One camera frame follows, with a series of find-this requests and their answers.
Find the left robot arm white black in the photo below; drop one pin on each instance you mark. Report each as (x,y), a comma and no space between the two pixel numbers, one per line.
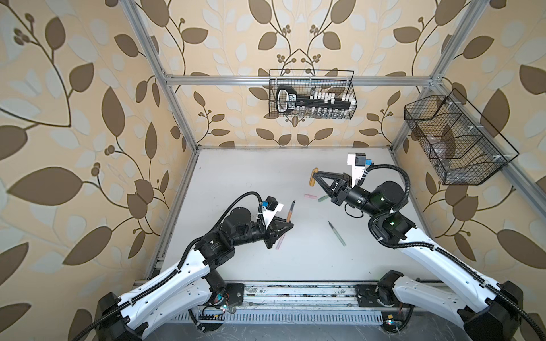
(194,280)

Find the side wire basket black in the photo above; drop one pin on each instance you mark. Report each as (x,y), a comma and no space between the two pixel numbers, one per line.
(464,147)

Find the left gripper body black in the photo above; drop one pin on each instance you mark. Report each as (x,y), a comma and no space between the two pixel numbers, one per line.
(269,235)

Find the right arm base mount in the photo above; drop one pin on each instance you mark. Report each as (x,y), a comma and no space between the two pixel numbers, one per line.
(368,296)

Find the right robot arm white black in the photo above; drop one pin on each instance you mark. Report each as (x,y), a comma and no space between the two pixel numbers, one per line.
(481,306)

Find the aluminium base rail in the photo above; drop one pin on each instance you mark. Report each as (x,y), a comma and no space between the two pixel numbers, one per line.
(277,303)

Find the pink fountain pen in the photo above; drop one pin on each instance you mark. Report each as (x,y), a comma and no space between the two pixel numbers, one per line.
(279,242)

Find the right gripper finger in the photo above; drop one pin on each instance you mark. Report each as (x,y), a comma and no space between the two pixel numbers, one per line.
(328,184)
(332,176)

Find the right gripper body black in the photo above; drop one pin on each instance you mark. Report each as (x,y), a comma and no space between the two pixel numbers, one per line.
(343,194)

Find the brown pen cap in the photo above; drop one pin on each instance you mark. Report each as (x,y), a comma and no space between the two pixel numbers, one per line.
(312,179)

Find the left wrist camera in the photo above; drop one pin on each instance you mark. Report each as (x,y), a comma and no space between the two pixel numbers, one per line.
(268,210)

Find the black socket holder tool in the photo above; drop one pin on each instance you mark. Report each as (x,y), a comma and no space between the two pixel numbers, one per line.
(287,100)

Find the rear wire basket black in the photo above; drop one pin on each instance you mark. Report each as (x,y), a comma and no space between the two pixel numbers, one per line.
(338,81)

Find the brown fountain pen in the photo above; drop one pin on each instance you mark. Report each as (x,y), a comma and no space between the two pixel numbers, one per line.
(290,212)

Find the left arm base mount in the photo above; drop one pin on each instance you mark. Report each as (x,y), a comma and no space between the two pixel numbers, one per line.
(231,294)

